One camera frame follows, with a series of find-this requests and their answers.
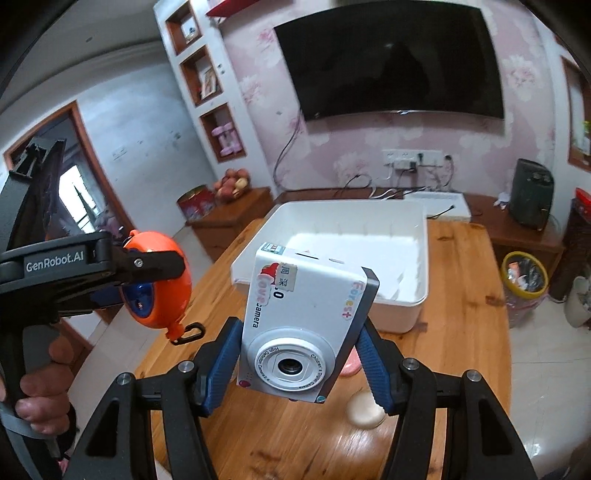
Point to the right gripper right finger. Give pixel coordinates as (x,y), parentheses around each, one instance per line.
(381,362)

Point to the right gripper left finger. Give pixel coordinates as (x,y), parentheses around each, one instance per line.
(216,361)

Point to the pink correction tape dispenser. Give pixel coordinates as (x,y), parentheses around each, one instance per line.
(352,365)

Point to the gold round compact case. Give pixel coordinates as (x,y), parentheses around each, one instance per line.
(363,412)

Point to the orange round tape measure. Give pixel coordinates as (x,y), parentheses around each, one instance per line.
(158,295)

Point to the white children's digital camera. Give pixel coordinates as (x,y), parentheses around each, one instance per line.
(303,315)

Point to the person's left hand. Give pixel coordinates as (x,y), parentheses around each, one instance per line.
(46,403)

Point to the wooden round table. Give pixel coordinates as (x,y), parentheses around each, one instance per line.
(463,326)

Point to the white plastic storage bin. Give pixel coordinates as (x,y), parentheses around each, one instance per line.
(388,236)

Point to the wooden side cabinet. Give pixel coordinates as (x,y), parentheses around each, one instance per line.
(217,230)

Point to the red round tin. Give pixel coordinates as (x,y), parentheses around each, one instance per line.
(196,203)

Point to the yellow rimmed waste bin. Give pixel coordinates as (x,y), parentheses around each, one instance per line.
(525,281)

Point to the white router box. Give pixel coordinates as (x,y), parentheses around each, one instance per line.
(445,206)

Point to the fruit bowl with apples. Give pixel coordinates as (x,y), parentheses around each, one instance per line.
(233,185)

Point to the white small bucket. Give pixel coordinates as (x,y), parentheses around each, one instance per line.
(577,305)

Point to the dark stand with red lid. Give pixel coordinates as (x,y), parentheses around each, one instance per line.
(576,242)

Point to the pink dumbbells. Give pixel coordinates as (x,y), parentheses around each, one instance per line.
(228,139)

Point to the white wall power strip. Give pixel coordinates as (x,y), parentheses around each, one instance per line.
(404,159)

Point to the black wall television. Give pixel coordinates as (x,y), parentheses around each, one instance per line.
(393,56)

